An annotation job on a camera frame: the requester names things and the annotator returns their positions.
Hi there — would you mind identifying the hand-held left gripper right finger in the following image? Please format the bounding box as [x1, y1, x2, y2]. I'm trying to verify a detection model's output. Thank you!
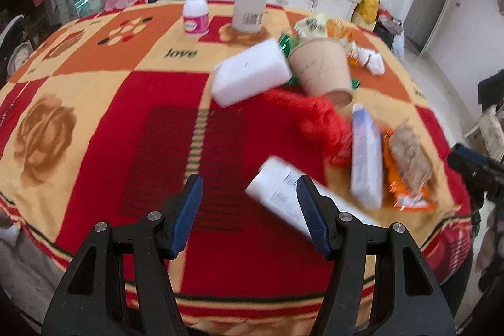
[296, 174, 457, 336]

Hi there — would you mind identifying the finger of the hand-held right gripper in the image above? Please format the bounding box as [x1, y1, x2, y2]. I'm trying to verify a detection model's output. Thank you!
[447, 143, 504, 201]

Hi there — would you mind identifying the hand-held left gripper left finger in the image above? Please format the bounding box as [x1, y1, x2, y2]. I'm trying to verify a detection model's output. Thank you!
[41, 174, 204, 336]

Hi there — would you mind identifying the white labelled box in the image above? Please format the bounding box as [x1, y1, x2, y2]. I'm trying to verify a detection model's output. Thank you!
[245, 156, 381, 242]

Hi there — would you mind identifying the orange snack wrapper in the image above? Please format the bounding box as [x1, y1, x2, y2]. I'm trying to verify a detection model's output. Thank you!
[380, 127, 438, 211]

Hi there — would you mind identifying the red plastic bag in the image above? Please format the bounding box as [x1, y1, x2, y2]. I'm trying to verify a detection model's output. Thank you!
[263, 89, 353, 167]

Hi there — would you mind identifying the white foam block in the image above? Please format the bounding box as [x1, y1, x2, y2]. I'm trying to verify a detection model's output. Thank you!
[211, 39, 293, 108]

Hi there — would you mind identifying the white floral chair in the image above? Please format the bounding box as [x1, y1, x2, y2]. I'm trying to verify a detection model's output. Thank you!
[464, 104, 504, 159]

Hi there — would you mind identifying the white tube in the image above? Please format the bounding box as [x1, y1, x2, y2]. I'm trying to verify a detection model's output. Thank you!
[350, 103, 384, 210]

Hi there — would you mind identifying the black garment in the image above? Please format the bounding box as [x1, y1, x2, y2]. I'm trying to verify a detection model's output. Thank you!
[478, 70, 504, 112]

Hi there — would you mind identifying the crumpled white tissue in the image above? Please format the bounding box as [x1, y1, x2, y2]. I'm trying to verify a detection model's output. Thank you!
[348, 47, 385, 76]

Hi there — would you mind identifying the brown paper cup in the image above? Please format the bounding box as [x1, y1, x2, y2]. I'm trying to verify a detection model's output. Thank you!
[287, 39, 354, 109]

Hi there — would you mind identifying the red and yellow printed blanket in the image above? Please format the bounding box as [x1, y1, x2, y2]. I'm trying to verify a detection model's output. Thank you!
[0, 0, 473, 333]

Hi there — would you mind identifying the grey door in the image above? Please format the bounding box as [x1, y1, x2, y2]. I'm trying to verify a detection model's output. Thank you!
[405, 0, 457, 53]

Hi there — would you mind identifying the green wrapper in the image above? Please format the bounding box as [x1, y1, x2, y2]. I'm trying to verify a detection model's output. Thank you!
[279, 34, 361, 88]

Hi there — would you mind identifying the orange yellow packet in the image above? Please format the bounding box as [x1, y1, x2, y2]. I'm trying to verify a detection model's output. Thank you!
[327, 18, 357, 45]

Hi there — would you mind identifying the yellow snack bag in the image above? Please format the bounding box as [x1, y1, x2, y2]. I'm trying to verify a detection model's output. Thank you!
[295, 15, 329, 39]

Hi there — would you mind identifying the white pill bottle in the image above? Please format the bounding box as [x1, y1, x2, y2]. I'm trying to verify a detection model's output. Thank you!
[183, 0, 210, 37]

